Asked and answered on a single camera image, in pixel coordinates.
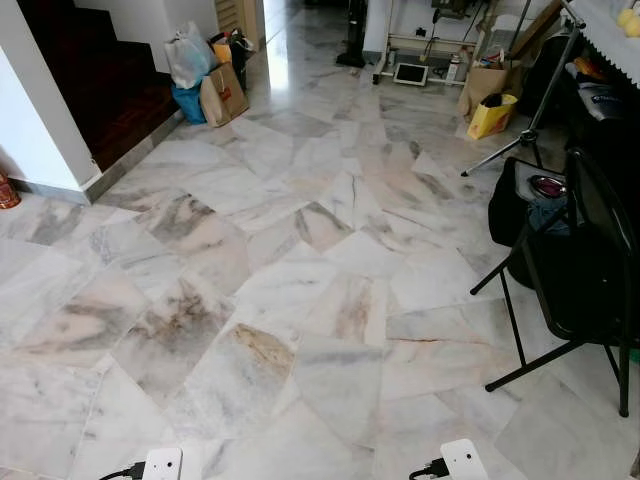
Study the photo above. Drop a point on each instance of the red round object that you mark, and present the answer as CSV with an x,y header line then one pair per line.
x,y
547,185

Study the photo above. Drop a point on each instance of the green basin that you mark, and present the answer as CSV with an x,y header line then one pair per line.
x,y
634,354

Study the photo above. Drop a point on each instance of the black fabric bag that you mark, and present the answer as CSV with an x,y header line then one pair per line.
x,y
508,215

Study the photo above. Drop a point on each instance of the black tripod stand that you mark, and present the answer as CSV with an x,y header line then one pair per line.
x,y
545,95

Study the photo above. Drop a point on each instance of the yellow shopping bag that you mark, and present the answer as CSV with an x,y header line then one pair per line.
x,y
490,118

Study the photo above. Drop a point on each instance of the white tablecloth table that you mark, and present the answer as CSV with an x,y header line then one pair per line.
x,y
608,40

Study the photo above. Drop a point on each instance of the yellow object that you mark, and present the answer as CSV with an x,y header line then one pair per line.
x,y
630,22

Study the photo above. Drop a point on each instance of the plain brown paper bag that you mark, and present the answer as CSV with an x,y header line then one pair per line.
x,y
485,82

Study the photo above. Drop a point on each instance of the white metal rack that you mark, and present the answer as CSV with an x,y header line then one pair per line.
x,y
440,42

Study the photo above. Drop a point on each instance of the white tablet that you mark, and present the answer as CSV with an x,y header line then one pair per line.
x,y
410,74

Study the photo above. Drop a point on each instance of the black upright appliance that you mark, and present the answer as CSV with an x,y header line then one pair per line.
x,y
352,40

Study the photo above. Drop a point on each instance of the brown paper bag red print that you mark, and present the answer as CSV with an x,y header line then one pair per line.
x,y
224,95

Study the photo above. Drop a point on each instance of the black bag with orange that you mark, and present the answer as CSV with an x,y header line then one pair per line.
x,y
236,48

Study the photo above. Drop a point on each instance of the wooden louvred door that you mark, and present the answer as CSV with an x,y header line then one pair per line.
x,y
240,18

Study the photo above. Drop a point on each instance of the blue bag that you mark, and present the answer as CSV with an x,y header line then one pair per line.
x,y
188,105

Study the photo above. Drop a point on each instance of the white plastic bag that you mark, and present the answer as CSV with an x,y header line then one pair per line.
x,y
188,55

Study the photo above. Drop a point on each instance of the dark wooden staircase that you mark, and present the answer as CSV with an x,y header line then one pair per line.
x,y
95,85

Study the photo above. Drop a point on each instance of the orange object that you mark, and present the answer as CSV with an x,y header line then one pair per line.
x,y
8,192

